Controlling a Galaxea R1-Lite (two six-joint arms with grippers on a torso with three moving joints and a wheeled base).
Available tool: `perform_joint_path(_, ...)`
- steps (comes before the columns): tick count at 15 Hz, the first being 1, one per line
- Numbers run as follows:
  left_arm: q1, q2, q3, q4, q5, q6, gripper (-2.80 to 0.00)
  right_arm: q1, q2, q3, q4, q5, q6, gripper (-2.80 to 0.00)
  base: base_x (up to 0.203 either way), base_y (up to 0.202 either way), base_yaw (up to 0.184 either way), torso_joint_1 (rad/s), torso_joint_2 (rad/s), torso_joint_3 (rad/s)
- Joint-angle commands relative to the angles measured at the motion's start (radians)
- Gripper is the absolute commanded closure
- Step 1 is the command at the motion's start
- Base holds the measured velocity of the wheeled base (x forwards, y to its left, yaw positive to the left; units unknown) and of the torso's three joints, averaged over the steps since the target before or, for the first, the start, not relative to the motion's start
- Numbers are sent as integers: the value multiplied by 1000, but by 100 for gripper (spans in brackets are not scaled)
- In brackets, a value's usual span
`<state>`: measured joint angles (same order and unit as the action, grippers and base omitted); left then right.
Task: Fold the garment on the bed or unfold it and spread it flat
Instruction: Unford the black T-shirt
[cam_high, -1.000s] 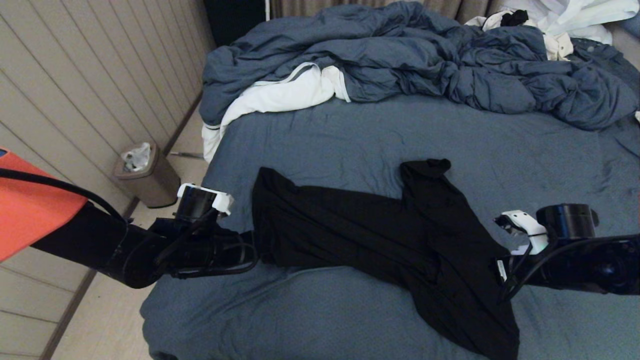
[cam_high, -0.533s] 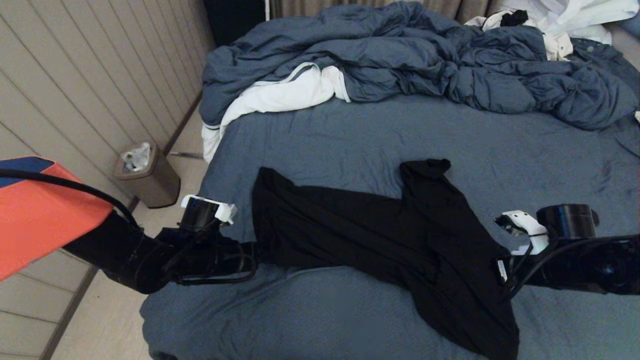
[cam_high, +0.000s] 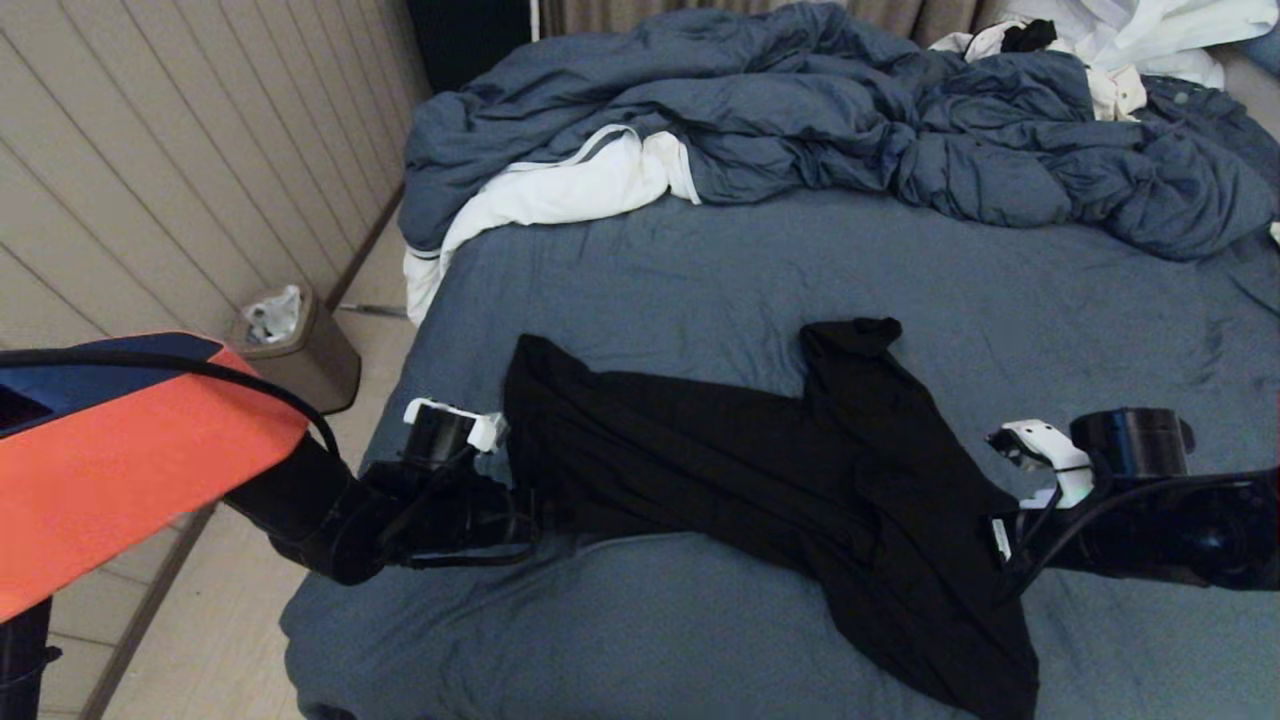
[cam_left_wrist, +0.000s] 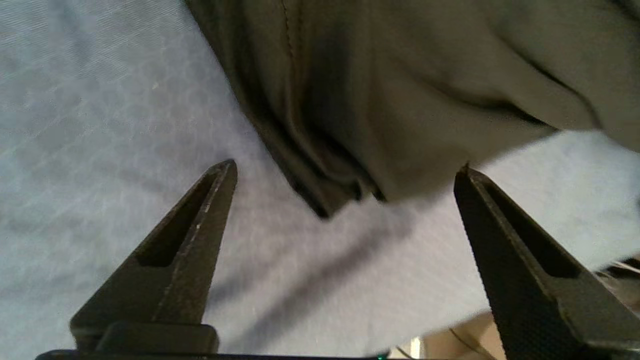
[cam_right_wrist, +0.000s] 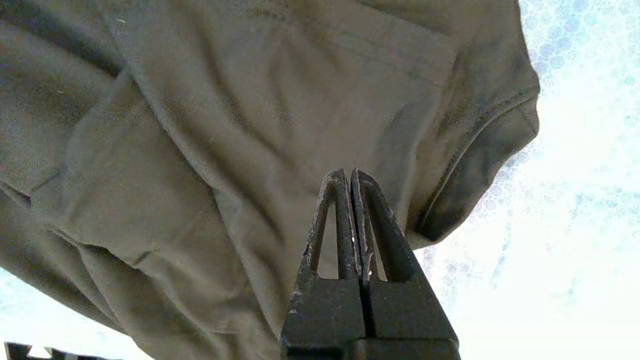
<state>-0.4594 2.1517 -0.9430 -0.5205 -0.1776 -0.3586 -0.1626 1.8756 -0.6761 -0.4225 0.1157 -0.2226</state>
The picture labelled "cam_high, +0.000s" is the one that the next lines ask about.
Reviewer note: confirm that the black t-shirt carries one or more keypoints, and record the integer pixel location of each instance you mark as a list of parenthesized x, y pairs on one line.
[(800, 470)]

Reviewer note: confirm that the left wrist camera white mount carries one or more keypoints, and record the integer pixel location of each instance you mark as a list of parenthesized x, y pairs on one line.
[(485, 428)]

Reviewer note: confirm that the beige curtain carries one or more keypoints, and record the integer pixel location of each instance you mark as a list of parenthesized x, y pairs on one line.
[(600, 15)]

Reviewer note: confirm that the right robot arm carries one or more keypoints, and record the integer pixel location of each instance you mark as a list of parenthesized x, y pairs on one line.
[(1200, 510)]

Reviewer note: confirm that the dark blue denim garment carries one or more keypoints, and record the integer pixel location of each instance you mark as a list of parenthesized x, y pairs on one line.
[(1205, 108)]

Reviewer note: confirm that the white crumpled garment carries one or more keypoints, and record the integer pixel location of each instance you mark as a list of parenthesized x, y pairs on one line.
[(1150, 28)]

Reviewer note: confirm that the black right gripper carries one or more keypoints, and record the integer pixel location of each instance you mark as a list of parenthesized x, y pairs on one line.
[(1090, 540)]

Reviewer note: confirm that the blue pillow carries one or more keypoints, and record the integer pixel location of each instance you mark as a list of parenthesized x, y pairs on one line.
[(1266, 48)]

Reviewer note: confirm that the cream buttoned shirt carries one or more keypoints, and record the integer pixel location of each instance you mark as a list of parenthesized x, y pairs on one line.
[(1116, 93)]

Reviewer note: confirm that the brown trash bin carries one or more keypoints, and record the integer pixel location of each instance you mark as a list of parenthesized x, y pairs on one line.
[(325, 365)]

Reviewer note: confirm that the dark cabinet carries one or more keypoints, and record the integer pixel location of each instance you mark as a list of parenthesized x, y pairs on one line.
[(465, 45)]

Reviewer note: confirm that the small black garment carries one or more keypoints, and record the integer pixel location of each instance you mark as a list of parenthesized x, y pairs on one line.
[(1028, 35)]

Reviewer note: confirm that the bed with blue sheet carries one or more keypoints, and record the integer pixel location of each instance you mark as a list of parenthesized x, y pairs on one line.
[(700, 280)]

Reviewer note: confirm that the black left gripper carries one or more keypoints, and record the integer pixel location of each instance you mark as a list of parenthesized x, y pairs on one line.
[(450, 515)]

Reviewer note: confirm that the crumpled blue duvet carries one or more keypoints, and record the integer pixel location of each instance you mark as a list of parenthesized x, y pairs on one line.
[(800, 105)]

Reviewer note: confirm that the white quilt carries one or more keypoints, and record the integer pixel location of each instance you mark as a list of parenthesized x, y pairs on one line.
[(560, 188)]

